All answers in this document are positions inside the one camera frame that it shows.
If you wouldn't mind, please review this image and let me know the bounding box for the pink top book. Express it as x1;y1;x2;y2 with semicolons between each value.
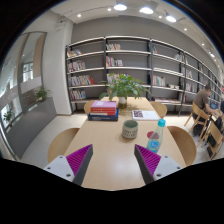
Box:
91;100;116;108

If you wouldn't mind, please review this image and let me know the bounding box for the green potted table plant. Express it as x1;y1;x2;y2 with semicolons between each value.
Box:
99;74;150;109

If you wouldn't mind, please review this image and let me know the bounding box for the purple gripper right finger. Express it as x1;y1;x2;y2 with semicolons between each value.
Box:
133;143;184;185

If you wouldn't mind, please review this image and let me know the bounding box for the seated person brown shirt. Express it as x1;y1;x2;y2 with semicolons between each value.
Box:
192;84;215;137

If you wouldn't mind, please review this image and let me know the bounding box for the grey wall bookshelf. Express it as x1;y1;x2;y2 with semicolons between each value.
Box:
65;36;222;113

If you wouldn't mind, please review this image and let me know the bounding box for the wooden slatted chair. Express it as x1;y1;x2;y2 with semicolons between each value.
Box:
187;103;209;137

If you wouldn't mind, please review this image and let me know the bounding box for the red middle book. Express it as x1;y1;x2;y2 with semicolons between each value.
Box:
90;108;116;116

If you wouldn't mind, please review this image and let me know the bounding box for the wooden chair near left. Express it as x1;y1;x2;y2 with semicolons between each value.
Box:
48;128;79;162

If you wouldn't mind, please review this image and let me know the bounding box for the clear plastic water bottle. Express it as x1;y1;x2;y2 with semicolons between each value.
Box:
147;119;166;153

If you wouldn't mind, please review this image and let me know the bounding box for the green patterned ceramic cup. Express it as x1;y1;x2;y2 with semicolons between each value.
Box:
122;120;138;139

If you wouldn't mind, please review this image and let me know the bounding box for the wooden chair far left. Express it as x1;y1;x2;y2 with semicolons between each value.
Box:
84;100;96;115

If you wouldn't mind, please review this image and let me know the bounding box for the wooden chair near right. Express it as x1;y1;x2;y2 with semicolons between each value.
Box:
168;126;197;166

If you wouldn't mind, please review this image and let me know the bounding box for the red round coaster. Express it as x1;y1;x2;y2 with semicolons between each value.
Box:
147;131;159;139

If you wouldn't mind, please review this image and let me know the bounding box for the blue bottom book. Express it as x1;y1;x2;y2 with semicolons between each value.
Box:
88;109;119;121

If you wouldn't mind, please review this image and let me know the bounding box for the wooden chair far right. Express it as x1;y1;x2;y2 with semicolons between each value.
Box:
151;101;167;118

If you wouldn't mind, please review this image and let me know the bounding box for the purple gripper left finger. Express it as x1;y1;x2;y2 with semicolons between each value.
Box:
43;143;94;187

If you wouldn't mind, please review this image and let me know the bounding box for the wooden slatted chair right edge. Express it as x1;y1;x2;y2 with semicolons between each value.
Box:
201;122;224;159

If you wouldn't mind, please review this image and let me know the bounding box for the open white magazine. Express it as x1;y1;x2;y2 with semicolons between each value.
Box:
132;110;159;121

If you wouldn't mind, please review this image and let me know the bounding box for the potted plant by window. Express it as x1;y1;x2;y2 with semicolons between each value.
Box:
35;87;51;103

